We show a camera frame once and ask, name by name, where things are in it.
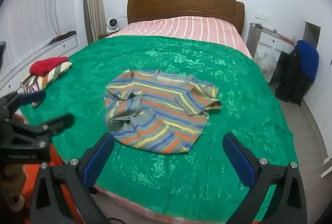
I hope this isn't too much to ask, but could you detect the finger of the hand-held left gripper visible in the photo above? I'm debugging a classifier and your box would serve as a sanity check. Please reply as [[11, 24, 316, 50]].
[[10, 113, 75, 137], [5, 90, 46, 111]]

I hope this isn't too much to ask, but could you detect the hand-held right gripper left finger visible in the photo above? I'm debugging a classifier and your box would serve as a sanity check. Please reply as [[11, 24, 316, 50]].
[[30, 132, 116, 224]]

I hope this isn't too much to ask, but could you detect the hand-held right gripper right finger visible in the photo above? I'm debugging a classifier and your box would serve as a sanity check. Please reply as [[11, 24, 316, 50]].
[[222, 133, 308, 224]]

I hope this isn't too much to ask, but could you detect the striped knit sweater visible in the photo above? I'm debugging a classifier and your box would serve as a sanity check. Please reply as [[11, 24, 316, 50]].
[[104, 70, 223, 154]]

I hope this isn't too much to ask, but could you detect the person's left hand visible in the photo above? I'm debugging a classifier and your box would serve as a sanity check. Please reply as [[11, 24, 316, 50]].
[[2, 162, 28, 212]]

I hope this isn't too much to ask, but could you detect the black smartphone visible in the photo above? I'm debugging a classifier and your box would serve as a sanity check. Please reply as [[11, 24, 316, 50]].
[[28, 82, 43, 108]]

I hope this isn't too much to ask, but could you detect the striped pillow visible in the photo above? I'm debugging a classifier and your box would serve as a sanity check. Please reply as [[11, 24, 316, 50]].
[[21, 60, 73, 92]]

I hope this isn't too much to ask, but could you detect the red cloth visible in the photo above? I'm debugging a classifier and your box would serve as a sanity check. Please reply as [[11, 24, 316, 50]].
[[29, 57, 70, 76]]

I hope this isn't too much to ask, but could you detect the dark item on sill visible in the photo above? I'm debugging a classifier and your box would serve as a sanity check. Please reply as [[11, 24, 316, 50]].
[[50, 31, 77, 43]]

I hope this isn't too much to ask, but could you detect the green floral blanket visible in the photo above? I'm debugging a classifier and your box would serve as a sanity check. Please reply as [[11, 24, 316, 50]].
[[19, 36, 299, 222]]

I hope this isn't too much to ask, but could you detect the black jacket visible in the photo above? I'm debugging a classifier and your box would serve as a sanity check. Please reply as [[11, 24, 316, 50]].
[[274, 47, 316, 106]]

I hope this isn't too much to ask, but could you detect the clear plastic bag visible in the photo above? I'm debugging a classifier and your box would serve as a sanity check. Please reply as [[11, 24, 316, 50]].
[[254, 45, 278, 73]]

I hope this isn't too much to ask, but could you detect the white desk fan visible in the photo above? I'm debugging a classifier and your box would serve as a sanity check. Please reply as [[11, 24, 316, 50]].
[[106, 17, 121, 32]]

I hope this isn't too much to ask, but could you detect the blue jacket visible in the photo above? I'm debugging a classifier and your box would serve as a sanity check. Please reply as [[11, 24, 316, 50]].
[[296, 40, 320, 79]]

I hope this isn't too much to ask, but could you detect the white desk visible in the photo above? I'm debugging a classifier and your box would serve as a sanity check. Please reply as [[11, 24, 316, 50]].
[[248, 22, 297, 58]]

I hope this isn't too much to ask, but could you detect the pink striped bed sheet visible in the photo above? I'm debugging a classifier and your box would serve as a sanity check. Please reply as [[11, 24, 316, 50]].
[[106, 16, 253, 58]]

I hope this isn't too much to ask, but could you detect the wooden headboard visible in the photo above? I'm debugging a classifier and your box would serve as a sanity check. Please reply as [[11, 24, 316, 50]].
[[127, 0, 245, 36]]

